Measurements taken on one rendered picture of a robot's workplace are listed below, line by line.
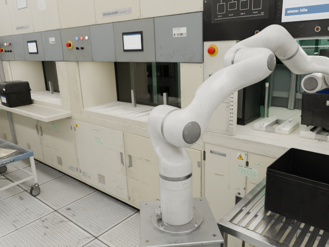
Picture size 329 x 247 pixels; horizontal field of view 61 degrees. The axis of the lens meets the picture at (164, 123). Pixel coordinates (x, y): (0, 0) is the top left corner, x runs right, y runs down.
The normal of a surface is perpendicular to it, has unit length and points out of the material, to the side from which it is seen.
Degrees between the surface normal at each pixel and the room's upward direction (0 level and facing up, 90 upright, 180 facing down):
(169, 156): 28
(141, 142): 90
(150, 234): 0
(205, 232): 0
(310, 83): 90
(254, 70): 107
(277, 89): 90
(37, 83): 90
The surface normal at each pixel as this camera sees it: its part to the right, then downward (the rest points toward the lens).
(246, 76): -0.04, 0.55
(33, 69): 0.76, 0.15
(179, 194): 0.18, 0.25
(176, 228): -0.04, -0.96
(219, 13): -0.65, 0.23
